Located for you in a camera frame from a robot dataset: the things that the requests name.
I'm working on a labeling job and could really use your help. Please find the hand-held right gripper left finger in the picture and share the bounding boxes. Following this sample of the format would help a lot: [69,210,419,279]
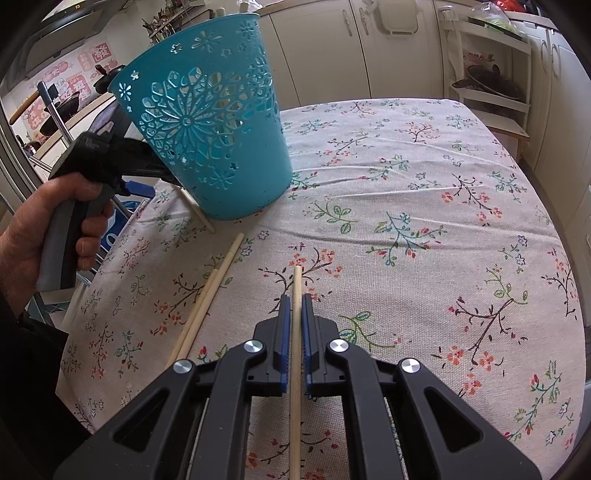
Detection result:
[53,294,291,480]

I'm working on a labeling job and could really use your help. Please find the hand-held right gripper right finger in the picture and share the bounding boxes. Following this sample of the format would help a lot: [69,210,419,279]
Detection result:
[301,294,541,480]

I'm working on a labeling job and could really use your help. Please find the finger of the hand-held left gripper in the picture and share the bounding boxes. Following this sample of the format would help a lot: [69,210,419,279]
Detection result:
[111,137,184,188]

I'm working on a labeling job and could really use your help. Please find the wooden chopstick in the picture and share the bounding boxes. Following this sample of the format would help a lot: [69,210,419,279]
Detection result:
[289,266,304,480]
[181,188,217,233]
[175,232,245,365]
[164,269,221,367]

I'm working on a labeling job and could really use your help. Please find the teal perforated plastic basket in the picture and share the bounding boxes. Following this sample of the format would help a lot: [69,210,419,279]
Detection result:
[108,12,294,221]

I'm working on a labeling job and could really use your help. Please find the person's left hand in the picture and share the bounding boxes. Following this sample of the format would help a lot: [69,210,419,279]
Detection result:
[0,176,115,321]

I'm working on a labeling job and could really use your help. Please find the black wok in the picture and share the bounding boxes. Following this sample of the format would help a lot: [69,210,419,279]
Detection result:
[41,90,86,133]

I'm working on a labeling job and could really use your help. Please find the black pot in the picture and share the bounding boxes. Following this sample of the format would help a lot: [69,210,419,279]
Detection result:
[94,65,127,93]

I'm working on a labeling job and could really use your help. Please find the wooden rolling pin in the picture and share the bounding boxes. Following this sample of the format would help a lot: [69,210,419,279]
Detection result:
[9,89,45,126]

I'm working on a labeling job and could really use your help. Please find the floral tablecloth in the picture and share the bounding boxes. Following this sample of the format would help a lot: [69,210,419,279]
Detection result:
[58,98,587,480]

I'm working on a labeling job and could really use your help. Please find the range hood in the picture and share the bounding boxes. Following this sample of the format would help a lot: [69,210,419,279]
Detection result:
[25,0,105,77]

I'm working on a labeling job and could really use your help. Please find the kitchen utensil holder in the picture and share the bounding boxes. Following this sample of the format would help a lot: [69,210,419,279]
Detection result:
[142,13,186,48]

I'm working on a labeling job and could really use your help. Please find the cream kitchen cabinet run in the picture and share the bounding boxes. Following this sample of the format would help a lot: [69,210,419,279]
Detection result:
[256,0,445,110]

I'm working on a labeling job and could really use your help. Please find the white hanging tray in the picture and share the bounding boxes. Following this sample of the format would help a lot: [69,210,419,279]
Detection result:
[372,0,422,36]

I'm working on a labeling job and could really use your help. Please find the white shelf rack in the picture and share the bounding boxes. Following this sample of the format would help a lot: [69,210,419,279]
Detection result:
[437,4,533,160]

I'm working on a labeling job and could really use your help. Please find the dark pan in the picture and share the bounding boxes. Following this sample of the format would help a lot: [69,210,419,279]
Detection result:
[451,64,526,101]

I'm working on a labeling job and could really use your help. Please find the cream drawer cabinet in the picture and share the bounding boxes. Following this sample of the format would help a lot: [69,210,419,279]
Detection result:
[521,13,591,197]

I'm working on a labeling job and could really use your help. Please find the green plastic bag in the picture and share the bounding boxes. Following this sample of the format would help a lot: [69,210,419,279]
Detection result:
[484,4,517,31]

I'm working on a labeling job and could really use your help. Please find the pink wall stickers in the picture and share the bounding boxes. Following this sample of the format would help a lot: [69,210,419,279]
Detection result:
[23,44,115,133]

